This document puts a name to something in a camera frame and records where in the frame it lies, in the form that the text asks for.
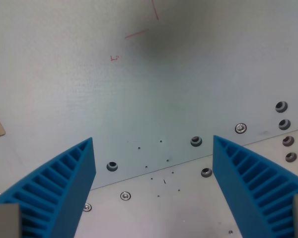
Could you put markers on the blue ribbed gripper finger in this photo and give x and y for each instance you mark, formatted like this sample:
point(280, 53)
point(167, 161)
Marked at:
point(72, 188)
point(238, 188)

